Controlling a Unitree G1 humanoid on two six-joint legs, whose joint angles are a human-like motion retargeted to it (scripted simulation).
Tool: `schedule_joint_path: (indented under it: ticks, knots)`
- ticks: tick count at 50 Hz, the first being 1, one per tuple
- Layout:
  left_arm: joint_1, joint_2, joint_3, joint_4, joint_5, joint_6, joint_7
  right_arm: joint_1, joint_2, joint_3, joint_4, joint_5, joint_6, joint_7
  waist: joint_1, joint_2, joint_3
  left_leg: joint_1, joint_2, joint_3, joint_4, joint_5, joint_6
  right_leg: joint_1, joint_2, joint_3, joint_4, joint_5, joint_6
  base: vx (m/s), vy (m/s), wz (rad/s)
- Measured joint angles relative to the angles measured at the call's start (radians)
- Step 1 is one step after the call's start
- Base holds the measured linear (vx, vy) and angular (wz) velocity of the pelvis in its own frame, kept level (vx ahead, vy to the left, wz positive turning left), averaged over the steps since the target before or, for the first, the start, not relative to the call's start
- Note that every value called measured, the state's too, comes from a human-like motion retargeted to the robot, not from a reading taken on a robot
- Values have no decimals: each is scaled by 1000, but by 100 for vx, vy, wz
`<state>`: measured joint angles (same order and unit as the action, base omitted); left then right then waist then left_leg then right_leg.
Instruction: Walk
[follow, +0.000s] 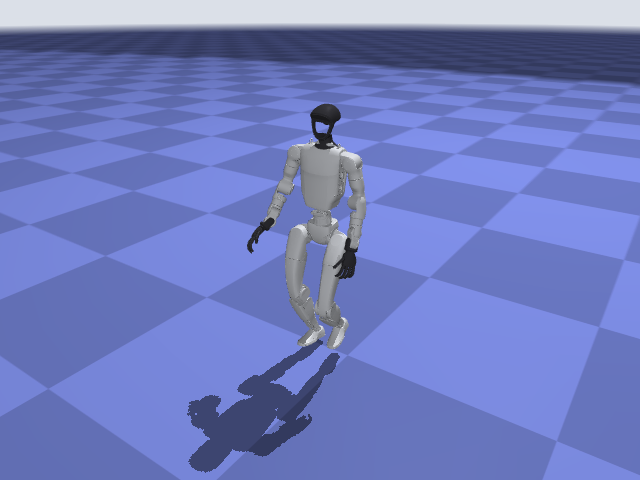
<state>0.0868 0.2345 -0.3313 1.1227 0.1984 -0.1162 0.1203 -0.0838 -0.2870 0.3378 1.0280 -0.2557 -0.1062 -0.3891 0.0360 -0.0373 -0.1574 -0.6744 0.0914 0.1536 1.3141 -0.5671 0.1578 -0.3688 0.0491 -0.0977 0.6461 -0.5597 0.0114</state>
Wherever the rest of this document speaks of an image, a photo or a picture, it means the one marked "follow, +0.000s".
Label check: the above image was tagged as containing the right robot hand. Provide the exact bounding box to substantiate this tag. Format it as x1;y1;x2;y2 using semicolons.
247;218;274;254

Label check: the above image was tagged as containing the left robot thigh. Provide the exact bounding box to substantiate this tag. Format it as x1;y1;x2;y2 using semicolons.
315;229;347;319

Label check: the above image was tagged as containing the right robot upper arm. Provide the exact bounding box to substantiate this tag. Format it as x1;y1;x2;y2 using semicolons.
278;144;305;195

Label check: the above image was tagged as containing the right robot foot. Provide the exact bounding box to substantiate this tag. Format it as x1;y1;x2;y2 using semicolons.
297;325;325;346

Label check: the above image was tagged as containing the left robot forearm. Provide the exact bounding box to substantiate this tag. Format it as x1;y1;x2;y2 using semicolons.
347;197;366;249

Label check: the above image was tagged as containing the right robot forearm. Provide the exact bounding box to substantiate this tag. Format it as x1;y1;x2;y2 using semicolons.
263;179;287;228

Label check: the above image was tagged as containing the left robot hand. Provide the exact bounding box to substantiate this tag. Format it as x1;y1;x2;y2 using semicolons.
333;238;358;279

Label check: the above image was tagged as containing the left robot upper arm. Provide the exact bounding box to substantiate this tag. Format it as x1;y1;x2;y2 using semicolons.
340;151;366;210

